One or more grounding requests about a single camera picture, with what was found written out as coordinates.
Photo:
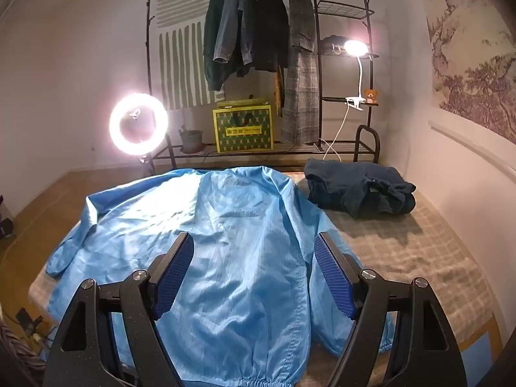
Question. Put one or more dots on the light blue jacket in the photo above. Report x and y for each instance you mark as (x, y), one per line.
(242, 225)

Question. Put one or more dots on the black device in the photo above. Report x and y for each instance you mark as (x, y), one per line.
(5, 227)

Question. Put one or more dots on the white clip lamp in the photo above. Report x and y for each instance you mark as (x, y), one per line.
(356, 48)

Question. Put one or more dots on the dark striped cloth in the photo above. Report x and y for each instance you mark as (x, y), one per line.
(16, 354)

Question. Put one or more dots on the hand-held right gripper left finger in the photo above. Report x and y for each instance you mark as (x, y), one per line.
(177, 274)

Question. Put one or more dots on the grey plaid hanging coat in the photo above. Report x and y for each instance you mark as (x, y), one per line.
(300, 88)

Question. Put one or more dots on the beige plaid blanket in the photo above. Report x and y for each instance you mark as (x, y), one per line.
(423, 250)

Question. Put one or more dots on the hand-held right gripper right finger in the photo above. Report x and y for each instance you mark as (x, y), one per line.
(332, 274)

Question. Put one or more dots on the folded dark navy clothes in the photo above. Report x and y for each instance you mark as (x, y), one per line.
(346, 185)

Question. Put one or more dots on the black hanging jacket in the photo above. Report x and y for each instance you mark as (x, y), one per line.
(270, 28)

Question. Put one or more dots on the green striped wall hanging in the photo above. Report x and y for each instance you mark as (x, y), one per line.
(181, 68)

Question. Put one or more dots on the blue denim hanging jacket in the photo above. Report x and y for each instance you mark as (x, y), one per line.
(234, 16)

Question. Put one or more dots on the green and yellow patterned box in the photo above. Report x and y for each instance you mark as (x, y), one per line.
(242, 129)

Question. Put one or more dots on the small brown teddy bear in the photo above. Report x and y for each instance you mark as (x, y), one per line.
(371, 96)

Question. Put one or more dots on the tree landscape wall painting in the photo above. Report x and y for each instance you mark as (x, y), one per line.
(471, 68)

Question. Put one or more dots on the brown hanging object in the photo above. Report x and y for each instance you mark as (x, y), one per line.
(277, 92)

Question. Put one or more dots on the dark bag on rack shelf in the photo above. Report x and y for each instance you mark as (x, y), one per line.
(330, 42)

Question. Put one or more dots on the black metal clothes rack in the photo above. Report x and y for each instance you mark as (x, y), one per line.
(378, 147)

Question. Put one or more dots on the small potted plant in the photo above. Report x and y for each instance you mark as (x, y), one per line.
(191, 141)

